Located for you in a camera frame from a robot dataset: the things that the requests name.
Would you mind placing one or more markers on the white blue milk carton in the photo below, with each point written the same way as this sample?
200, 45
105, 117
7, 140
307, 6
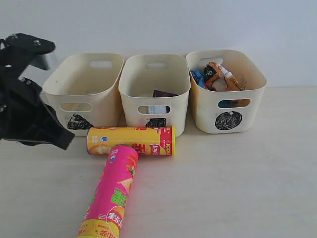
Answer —
154, 109

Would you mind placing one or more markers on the cream bin with circle mark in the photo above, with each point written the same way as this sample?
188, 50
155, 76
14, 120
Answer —
226, 112

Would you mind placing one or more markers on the orange noodle packet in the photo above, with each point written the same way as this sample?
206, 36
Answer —
219, 79

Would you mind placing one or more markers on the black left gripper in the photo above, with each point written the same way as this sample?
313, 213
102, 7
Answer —
23, 115

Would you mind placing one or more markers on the blue noodle packet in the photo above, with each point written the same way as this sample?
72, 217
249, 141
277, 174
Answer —
198, 78

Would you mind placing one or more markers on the cream bin with triangle mark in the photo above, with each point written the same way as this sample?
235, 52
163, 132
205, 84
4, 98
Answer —
83, 91

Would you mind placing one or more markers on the pink chips can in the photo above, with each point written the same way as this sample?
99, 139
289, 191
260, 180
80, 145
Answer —
105, 213

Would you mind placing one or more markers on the cream bin with square mark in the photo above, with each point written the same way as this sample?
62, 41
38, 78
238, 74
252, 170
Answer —
141, 75

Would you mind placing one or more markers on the yellow chips can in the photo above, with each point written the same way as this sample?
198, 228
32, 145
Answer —
145, 140

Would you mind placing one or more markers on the purple juice carton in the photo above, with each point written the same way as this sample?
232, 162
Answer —
159, 94

